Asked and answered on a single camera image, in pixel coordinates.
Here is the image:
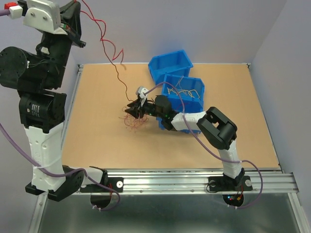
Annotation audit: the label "aluminium rail frame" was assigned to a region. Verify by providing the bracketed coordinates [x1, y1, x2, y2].
[34, 64, 311, 233]

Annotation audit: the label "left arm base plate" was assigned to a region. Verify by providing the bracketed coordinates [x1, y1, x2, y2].
[80, 177, 124, 209]

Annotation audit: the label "red wires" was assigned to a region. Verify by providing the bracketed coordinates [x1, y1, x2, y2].
[80, 0, 150, 133]

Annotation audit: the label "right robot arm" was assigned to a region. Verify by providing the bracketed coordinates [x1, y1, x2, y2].
[125, 95, 245, 191]

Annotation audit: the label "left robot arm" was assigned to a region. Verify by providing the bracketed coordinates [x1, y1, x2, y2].
[0, 0, 108, 201]

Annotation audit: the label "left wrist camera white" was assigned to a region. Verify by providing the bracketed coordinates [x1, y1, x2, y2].
[0, 0, 68, 35]

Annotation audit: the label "yellow wire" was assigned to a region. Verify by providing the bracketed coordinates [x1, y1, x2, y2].
[167, 76, 202, 100]

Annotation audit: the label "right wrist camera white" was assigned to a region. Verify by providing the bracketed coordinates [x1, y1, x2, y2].
[136, 86, 149, 107]

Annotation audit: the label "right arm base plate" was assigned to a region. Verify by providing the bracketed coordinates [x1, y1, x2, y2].
[206, 176, 253, 208]

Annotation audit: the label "blue bin rear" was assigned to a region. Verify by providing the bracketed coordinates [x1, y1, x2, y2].
[148, 50, 193, 84]

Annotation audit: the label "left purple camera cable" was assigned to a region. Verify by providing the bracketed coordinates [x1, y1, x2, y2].
[0, 8, 121, 212]

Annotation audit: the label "blue bin double front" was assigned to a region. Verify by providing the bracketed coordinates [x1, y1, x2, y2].
[156, 74, 205, 134]

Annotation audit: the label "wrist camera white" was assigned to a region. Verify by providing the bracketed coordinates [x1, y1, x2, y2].
[136, 86, 149, 107]
[0, 0, 68, 35]

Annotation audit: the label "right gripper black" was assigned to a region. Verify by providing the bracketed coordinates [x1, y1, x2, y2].
[124, 98, 164, 119]

